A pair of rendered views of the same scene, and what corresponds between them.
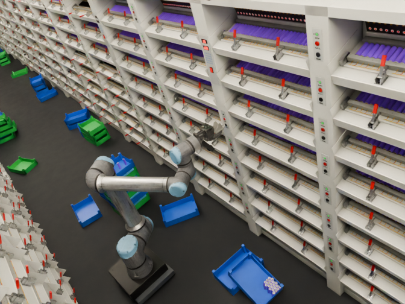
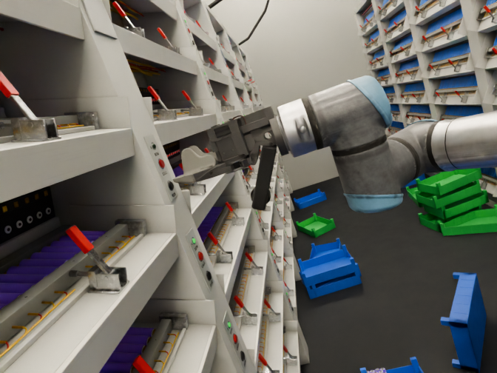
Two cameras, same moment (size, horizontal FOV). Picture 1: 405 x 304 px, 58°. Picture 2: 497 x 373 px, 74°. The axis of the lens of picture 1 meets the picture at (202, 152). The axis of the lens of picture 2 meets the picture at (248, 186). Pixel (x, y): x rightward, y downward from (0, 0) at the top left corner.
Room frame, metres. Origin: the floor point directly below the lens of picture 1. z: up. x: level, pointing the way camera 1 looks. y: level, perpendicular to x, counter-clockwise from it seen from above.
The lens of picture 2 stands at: (2.21, 0.30, 1.08)
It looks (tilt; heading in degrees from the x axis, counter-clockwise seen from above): 11 degrees down; 218
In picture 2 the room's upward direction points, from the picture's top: 20 degrees counter-clockwise
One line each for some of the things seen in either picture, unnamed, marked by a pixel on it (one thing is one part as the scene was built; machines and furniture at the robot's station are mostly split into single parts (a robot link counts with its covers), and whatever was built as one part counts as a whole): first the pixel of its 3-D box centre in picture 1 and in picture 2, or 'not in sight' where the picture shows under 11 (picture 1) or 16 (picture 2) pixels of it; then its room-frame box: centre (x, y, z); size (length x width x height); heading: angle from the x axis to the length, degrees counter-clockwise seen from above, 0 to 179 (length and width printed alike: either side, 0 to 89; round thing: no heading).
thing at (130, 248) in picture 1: (131, 250); not in sight; (1.73, 0.67, 0.32); 0.17 x 0.15 x 0.18; 155
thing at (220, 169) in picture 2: not in sight; (218, 168); (1.79, -0.08, 1.01); 0.09 x 0.05 x 0.02; 118
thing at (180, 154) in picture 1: (181, 152); (345, 113); (1.66, 0.11, 1.02); 0.12 x 0.09 x 0.10; 118
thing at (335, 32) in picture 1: (340, 178); (217, 180); (1.25, -0.60, 0.88); 0.20 x 0.09 x 1.75; 118
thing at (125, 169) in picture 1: (113, 169); not in sight; (2.56, 0.76, 0.44); 0.30 x 0.20 x 0.08; 124
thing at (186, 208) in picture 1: (179, 210); not in sight; (2.26, 0.34, 0.04); 0.30 x 0.20 x 0.08; 95
